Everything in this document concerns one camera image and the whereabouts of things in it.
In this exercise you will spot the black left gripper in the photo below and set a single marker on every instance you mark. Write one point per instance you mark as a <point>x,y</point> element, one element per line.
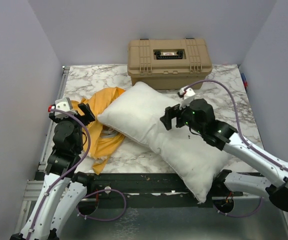
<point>88,116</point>

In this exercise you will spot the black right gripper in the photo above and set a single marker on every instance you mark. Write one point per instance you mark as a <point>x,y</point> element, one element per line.
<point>171,112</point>

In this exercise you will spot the orange Mickey Mouse pillowcase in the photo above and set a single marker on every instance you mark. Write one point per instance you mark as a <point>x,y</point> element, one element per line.
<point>104,140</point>

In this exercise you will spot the white pillow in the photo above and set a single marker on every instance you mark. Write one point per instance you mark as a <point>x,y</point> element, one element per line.
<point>136,114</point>

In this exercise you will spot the tan plastic toolbox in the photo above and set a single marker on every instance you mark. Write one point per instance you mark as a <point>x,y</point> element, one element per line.
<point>168,64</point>

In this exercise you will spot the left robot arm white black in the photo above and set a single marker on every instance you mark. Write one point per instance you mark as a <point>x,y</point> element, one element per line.
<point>62,188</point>

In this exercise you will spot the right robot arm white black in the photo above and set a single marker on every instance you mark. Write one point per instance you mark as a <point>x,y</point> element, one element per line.
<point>273,183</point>

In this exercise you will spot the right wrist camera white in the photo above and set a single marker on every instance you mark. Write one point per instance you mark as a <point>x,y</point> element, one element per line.
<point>187,94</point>

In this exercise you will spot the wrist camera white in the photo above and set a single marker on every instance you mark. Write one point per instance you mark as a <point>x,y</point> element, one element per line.
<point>187,94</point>
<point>62,105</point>

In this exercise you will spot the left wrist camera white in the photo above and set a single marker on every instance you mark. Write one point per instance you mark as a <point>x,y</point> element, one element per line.
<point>62,105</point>

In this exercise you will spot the blue red object at wall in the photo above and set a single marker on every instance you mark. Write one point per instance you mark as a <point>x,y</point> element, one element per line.
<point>245,83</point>

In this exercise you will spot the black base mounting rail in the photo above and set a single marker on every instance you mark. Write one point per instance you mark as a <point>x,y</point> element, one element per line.
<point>152,190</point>

